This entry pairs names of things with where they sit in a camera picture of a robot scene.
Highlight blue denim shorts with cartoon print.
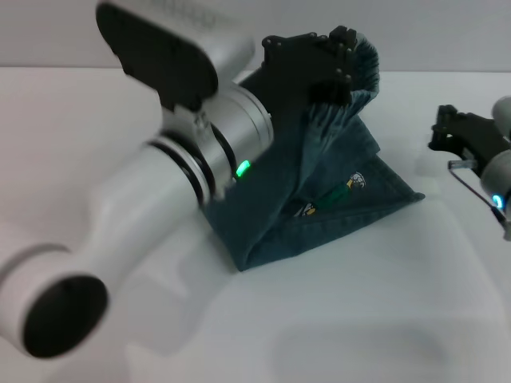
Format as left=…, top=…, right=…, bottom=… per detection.
left=207, top=34, right=426, bottom=273

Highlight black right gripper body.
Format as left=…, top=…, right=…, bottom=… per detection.
left=457, top=113, right=511, bottom=164

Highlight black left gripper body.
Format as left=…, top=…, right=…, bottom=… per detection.
left=237, top=32, right=340, bottom=136

